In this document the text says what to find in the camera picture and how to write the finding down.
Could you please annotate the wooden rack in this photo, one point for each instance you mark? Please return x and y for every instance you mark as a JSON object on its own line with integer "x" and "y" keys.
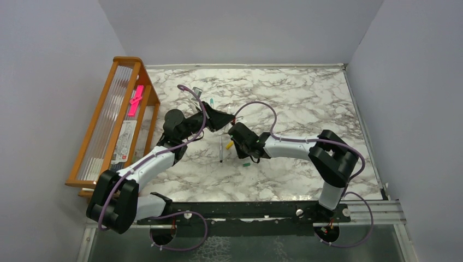
{"x": 99, "y": 142}

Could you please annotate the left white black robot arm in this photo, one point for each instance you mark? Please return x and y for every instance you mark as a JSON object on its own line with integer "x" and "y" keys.
{"x": 115, "y": 203}

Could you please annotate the yellow pen cap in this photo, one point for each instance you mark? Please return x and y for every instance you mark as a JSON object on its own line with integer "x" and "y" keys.
{"x": 229, "y": 145}

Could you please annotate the white pen leftmost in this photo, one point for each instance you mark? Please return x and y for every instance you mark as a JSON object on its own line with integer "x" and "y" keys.
{"x": 220, "y": 149}

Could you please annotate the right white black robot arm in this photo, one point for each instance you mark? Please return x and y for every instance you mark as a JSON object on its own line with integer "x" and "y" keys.
{"x": 332, "y": 157}

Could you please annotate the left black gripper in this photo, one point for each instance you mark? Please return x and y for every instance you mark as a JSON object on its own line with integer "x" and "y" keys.
{"x": 218, "y": 119}

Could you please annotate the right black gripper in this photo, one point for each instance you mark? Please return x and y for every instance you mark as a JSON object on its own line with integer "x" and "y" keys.
{"x": 241, "y": 155}

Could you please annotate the black mounting rail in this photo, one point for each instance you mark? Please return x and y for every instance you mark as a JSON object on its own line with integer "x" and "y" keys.
{"x": 252, "y": 218}

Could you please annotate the pink clip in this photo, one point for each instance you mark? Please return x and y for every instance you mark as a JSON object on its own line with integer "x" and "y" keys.
{"x": 135, "y": 101}

